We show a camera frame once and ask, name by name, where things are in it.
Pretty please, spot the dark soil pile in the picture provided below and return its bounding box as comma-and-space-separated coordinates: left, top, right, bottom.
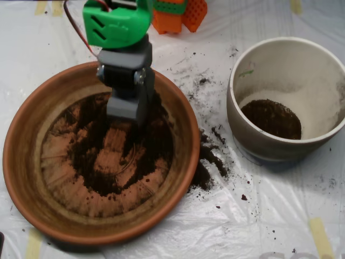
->
64, 91, 176, 197

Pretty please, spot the dark soil heap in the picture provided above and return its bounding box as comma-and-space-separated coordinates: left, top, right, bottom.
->
240, 99, 302, 140

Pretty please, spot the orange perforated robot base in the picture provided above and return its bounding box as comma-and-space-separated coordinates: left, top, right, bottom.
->
152, 0, 208, 35

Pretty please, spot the spilled dark soil patch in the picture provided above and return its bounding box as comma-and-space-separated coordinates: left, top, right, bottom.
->
187, 128, 235, 194

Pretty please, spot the terracotta plant saucer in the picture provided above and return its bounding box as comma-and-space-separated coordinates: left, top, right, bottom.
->
2, 59, 201, 246

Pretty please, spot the white ceramic pot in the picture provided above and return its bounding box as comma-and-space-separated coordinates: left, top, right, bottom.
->
226, 37, 345, 162

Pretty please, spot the beige masking tape strip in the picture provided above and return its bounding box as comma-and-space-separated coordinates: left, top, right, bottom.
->
25, 228, 44, 259
34, 0, 47, 16
52, 0, 64, 17
289, 0, 303, 15
309, 217, 335, 259

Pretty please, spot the clear plastic cover sheet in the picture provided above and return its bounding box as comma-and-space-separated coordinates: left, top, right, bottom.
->
0, 0, 345, 259

